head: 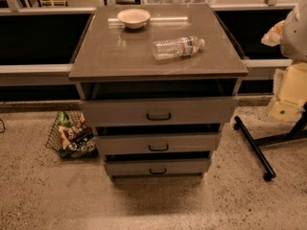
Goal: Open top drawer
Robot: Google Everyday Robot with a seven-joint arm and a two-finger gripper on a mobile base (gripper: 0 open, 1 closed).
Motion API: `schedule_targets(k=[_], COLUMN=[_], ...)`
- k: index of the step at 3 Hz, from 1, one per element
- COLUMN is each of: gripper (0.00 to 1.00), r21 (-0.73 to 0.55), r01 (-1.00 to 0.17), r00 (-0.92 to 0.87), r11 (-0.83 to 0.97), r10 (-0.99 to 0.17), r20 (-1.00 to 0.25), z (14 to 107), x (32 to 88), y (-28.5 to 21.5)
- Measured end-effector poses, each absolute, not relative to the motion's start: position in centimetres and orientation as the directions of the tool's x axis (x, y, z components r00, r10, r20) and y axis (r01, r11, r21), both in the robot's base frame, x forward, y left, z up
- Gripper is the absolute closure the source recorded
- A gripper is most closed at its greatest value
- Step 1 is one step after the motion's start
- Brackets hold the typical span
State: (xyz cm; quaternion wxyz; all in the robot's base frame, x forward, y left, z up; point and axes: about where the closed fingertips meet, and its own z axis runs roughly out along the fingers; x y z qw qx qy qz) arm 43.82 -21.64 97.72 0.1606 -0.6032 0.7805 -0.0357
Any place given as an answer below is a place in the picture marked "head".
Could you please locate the grey drawer cabinet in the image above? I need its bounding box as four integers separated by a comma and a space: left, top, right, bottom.
68, 3, 249, 182

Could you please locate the metal railing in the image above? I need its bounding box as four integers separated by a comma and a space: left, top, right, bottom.
0, 0, 301, 86

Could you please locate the white bowl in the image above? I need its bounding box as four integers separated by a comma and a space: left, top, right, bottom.
117, 9, 151, 30

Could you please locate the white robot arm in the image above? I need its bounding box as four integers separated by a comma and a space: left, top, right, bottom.
261, 0, 307, 121

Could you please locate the grey top drawer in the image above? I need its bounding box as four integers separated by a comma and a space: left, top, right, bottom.
80, 97, 238, 127

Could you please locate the grey middle drawer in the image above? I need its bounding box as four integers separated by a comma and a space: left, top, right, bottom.
94, 132, 222, 155

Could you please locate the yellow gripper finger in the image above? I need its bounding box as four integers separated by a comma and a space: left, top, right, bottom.
261, 20, 285, 47

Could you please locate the grey drawer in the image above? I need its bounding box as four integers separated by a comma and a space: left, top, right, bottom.
105, 158, 211, 176
94, 132, 222, 155
80, 97, 238, 127

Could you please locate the black wheeled stand base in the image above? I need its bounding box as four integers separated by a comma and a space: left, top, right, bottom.
233, 104, 307, 181

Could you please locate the wire basket of snacks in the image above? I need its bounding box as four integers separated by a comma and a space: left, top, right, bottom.
46, 111, 98, 159

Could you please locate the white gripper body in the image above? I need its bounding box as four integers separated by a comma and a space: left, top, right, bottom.
268, 62, 307, 122

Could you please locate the clear plastic water bottle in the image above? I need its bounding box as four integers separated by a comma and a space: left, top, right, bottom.
153, 35, 205, 60

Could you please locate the grey bottom drawer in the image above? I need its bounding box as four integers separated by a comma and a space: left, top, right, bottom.
105, 158, 211, 176

